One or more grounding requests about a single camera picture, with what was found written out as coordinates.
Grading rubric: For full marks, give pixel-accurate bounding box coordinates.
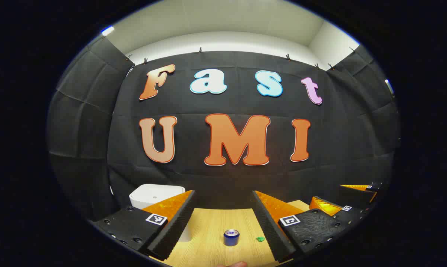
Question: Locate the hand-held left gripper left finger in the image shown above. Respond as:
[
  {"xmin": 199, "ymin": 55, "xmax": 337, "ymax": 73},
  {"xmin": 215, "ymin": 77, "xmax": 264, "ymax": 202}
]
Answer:
[{"xmin": 91, "ymin": 190, "xmax": 196, "ymax": 261}]

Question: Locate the wooden desktop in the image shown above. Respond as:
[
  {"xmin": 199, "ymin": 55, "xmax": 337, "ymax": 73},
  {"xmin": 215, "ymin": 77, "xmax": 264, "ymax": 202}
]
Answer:
[{"xmin": 160, "ymin": 200, "xmax": 311, "ymax": 267}]

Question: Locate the white desktop garbage bin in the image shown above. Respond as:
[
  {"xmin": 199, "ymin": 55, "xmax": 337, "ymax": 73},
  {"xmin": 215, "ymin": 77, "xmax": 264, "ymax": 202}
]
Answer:
[{"xmin": 129, "ymin": 184, "xmax": 193, "ymax": 243}]

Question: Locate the black backdrop cloth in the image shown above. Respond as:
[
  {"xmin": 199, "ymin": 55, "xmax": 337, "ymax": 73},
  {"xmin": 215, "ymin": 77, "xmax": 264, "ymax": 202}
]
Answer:
[{"xmin": 47, "ymin": 35, "xmax": 401, "ymax": 223}]

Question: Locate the blue pop can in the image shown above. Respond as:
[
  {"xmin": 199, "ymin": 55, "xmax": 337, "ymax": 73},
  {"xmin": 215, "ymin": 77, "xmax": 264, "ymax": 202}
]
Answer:
[{"xmin": 224, "ymin": 229, "xmax": 240, "ymax": 247}]

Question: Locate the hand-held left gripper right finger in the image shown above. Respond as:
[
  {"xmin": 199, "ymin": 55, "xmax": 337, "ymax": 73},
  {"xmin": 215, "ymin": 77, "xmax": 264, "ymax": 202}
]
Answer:
[{"xmin": 251, "ymin": 190, "xmax": 357, "ymax": 264}]

